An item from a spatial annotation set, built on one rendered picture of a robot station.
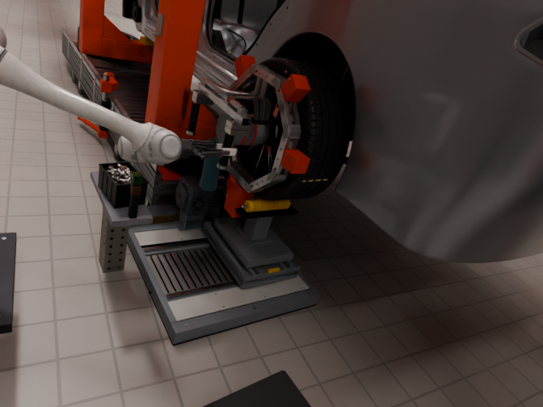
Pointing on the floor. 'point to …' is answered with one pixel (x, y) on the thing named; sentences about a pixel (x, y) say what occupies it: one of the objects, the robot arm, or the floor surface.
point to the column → (112, 245)
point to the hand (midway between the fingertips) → (226, 149)
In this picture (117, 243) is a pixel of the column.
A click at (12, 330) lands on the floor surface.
